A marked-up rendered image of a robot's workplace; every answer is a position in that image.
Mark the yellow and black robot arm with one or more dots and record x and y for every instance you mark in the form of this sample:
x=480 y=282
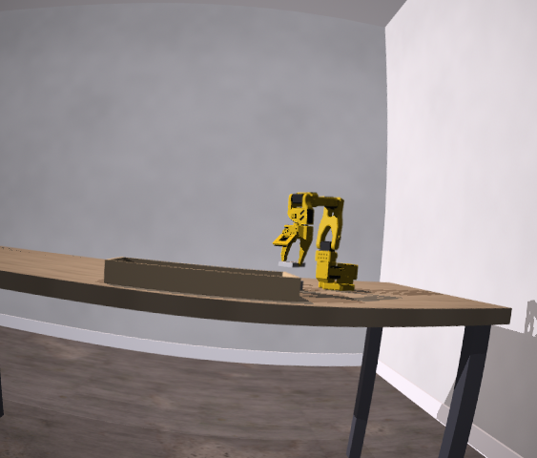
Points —
x=326 y=257

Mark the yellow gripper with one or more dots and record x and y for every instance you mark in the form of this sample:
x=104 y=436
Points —
x=289 y=235

